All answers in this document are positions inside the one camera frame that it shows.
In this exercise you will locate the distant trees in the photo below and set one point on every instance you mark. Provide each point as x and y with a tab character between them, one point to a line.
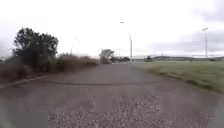
111	56

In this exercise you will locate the curved street lamp pole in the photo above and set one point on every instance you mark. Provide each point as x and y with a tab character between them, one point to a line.
130	46

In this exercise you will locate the dark leafy tree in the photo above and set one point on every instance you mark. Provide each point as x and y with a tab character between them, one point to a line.
33	46

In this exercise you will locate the brown bushes hedge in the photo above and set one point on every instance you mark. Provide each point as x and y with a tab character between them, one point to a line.
66	63

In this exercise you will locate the grey asphalt path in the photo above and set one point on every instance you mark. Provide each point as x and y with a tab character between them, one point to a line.
110	90

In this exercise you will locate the green grass field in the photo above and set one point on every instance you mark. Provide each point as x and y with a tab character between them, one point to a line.
190	70

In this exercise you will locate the concrete kerb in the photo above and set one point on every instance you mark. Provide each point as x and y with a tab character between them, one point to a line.
20	81

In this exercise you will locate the floodlight mast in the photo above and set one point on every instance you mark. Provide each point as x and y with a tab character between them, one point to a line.
205	43

